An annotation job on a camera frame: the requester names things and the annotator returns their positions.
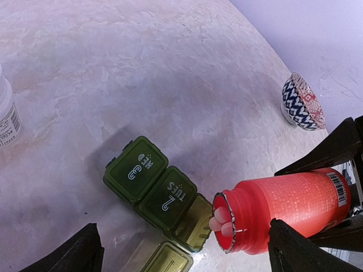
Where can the green weekly pill organizer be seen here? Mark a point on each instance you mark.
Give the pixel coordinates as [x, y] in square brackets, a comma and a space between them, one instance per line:
[164, 197]

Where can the orange pill bottle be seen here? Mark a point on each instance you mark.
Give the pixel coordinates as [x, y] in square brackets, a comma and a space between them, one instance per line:
[309, 202]

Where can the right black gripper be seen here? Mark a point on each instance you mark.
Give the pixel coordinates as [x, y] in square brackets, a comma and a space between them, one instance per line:
[340, 146]

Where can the pink pill in compartment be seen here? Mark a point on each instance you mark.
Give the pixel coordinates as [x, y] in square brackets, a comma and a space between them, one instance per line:
[227, 229]

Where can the pink pill spilling out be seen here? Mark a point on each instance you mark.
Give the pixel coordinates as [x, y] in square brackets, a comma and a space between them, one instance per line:
[215, 225]

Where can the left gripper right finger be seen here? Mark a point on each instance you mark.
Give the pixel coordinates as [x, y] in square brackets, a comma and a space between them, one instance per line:
[290, 251]

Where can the pink pill in bottle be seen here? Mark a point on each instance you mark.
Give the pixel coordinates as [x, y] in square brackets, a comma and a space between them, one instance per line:
[222, 215]

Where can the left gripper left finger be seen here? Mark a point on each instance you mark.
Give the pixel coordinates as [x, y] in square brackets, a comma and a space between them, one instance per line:
[82, 252]

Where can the small white pill bottle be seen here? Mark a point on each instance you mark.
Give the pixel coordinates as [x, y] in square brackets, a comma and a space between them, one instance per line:
[10, 119]

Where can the red patterned bowl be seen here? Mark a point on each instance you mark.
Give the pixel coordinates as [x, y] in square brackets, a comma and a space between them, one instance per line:
[300, 105]

